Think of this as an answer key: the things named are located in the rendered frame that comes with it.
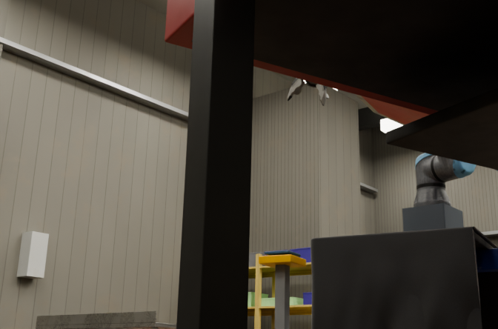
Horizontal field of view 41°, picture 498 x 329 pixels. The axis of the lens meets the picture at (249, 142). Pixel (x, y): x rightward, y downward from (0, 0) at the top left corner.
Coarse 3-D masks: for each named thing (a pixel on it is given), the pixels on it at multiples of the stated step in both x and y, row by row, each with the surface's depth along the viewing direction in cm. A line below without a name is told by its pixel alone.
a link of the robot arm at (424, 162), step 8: (416, 160) 279; (424, 160) 275; (432, 160) 271; (416, 168) 278; (424, 168) 274; (432, 168) 270; (416, 176) 277; (424, 176) 273; (432, 176) 271; (416, 184) 277
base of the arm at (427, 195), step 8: (424, 184) 272; (432, 184) 271; (440, 184) 271; (416, 192) 276; (424, 192) 271; (432, 192) 269; (440, 192) 270; (416, 200) 275; (424, 200) 269; (432, 200) 267; (440, 200) 267; (448, 200) 270
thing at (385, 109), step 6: (372, 102) 241; (378, 102) 235; (384, 102) 228; (378, 108) 246; (384, 108) 240; (390, 108) 233; (396, 108) 227; (384, 114) 252; (390, 114) 245; (396, 114) 238; (402, 114) 232; (408, 114) 226; (396, 120) 250; (402, 120) 243; (408, 120) 237; (414, 120) 230
